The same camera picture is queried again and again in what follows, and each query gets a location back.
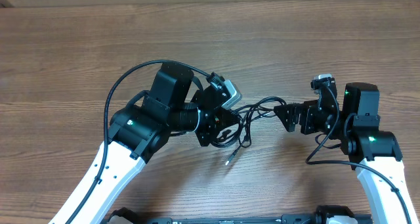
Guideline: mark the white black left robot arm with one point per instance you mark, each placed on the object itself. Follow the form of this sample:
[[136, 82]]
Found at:
[[182, 99]]

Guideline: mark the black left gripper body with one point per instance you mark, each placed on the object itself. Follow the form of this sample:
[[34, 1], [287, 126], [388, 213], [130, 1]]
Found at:
[[206, 127]]

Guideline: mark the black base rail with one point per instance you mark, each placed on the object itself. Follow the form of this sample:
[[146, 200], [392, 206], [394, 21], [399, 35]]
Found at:
[[305, 218]]

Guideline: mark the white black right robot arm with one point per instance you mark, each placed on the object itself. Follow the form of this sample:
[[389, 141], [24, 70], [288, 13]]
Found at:
[[373, 154]]

